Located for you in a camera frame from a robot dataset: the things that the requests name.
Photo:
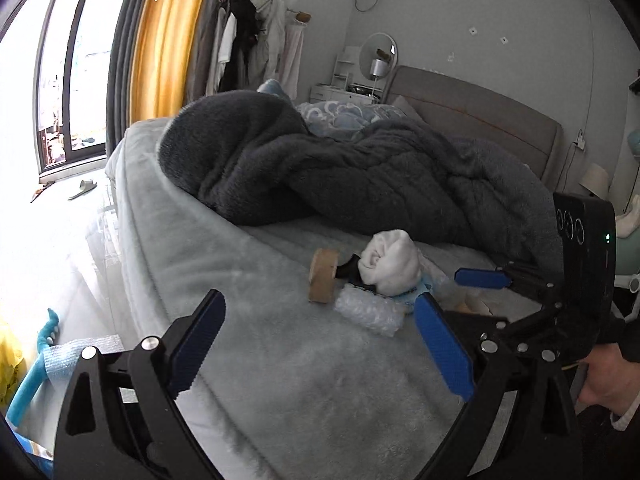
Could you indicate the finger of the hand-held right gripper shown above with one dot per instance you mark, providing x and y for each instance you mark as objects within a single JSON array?
[
  {"x": 480, "y": 278},
  {"x": 472, "y": 321}
]

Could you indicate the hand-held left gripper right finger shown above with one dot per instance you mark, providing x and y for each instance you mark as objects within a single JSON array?
[{"x": 445, "y": 345}]

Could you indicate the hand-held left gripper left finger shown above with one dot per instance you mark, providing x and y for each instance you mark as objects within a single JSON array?
[{"x": 192, "y": 345}]

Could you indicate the blue and clear plastic packet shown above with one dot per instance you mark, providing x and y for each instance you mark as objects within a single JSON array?
[{"x": 425, "y": 285}]

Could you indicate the clear bubble wrap roll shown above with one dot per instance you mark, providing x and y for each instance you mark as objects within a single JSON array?
[{"x": 367, "y": 312}]

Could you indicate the white cloth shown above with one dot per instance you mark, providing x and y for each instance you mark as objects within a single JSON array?
[{"x": 390, "y": 260}]

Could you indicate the black plastic piece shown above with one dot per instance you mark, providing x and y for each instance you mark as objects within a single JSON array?
[{"x": 350, "y": 267}]

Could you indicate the brown tape roll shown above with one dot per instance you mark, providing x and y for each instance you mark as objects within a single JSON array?
[{"x": 320, "y": 280}]

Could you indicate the person's right hand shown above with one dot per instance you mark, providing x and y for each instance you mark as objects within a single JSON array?
[{"x": 610, "y": 380}]

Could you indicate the bed with grey sheet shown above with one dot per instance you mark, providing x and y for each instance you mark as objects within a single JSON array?
[{"x": 280, "y": 360}]

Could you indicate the beige lampshade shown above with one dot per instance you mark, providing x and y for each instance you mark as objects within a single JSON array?
[{"x": 595, "y": 180}]

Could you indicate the flat bubble wrap piece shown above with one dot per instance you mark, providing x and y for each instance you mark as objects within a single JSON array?
[{"x": 65, "y": 360}]

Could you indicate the dark grey fleece blanket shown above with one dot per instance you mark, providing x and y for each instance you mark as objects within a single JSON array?
[{"x": 350, "y": 175}]

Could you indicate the blue dinosaur toy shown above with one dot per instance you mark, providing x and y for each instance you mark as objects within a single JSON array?
[{"x": 30, "y": 385}]

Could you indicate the grey upholstered headboard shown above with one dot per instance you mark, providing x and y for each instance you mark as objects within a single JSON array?
[{"x": 475, "y": 110}]

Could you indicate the yellow plastic bag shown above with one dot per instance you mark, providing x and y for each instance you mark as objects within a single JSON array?
[{"x": 9, "y": 360}]

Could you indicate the grey pillow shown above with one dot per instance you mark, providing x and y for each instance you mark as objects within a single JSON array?
[{"x": 407, "y": 107}]

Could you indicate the blue cardboard box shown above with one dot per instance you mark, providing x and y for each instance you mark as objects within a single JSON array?
[{"x": 37, "y": 452}]

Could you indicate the white slipper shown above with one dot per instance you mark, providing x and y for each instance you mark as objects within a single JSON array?
[{"x": 82, "y": 189}]

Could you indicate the blue patterned quilt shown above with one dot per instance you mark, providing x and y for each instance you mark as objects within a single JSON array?
[{"x": 345, "y": 117}]

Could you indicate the small dark floor item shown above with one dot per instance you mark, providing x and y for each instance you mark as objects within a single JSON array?
[{"x": 42, "y": 191}]

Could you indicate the white cylinder table lamp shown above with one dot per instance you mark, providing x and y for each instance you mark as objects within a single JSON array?
[{"x": 378, "y": 67}]

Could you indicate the white vanity table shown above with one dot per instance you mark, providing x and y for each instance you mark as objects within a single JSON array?
[{"x": 335, "y": 94}]

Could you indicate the white desktop shelf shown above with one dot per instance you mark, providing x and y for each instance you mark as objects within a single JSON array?
[{"x": 347, "y": 62}]

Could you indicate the round white mirror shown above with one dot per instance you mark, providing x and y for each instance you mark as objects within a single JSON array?
[{"x": 372, "y": 45}]

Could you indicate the light blue fleece garment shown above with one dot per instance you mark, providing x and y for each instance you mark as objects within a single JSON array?
[{"x": 272, "y": 87}]

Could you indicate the sliding glass door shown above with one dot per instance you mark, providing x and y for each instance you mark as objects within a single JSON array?
[{"x": 77, "y": 85}]

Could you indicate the pale pink hanging pants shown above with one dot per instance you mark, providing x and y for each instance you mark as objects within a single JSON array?
[{"x": 294, "y": 60}]

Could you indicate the white hanging shirt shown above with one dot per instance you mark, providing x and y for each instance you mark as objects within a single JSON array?
[{"x": 222, "y": 50}]

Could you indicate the white hanging jacket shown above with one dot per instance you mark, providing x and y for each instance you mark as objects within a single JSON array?
[{"x": 267, "y": 45}]

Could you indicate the yellow curtain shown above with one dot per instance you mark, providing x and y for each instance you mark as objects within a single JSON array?
[{"x": 170, "y": 35}]

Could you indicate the black hanging garment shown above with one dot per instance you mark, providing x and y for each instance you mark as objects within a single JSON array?
[{"x": 242, "y": 35}]

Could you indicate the wall clothes rack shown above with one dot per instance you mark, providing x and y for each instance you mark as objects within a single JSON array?
[{"x": 295, "y": 11}]

